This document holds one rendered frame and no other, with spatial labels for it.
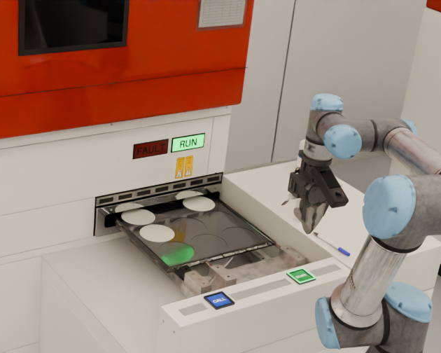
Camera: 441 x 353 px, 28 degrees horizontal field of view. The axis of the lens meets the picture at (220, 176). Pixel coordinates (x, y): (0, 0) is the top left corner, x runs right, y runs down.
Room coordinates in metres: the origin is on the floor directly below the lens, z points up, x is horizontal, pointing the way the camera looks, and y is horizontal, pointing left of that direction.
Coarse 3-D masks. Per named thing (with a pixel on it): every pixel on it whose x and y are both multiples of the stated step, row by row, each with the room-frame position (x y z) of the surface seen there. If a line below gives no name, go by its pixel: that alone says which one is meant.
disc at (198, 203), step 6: (186, 198) 2.44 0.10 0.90; (192, 198) 2.45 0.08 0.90; (198, 198) 2.45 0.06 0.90; (204, 198) 2.46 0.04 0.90; (186, 204) 2.41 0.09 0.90; (192, 204) 2.41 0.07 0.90; (198, 204) 2.42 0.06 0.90; (204, 204) 2.42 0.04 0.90; (210, 204) 2.43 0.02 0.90; (198, 210) 2.37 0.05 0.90; (204, 210) 2.38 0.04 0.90
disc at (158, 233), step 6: (144, 228) 2.22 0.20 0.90; (150, 228) 2.23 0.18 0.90; (156, 228) 2.23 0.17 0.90; (162, 228) 2.23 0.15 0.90; (168, 228) 2.24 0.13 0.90; (144, 234) 2.19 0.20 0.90; (150, 234) 2.19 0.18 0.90; (156, 234) 2.20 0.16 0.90; (162, 234) 2.20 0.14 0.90; (168, 234) 2.21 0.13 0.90; (150, 240) 2.16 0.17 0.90; (156, 240) 2.16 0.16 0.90; (162, 240) 2.17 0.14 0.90; (168, 240) 2.17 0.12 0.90
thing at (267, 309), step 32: (224, 288) 1.86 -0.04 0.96; (256, 288) 1.89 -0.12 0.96; (288, 288) 1.90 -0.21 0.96; (320, 288) 1.94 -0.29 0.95; (160, 320) 1.74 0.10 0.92; (192, 320) 1.71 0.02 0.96; (224, 320) 1.75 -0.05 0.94; (256, 320) 1.82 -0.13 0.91; (288, 320) 1.88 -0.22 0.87; (160, 352) 1.73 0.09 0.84; (192, 352) 1.70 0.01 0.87; (224, 352) 1.76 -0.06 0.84
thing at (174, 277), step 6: (138, 246) 2.24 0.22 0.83; (144, 252) 2.21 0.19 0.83; (150, 258) 2.18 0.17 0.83; (156, 264) 2.15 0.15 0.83; (162, 270) 2.13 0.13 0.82; (168, 276) 2.10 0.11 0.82; (174, 276) 2.08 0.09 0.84; (180, 276) 2.07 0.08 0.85; (174, 282) 2.08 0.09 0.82; (180, 282) 2.05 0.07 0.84; (180, 288) 2.05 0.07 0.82
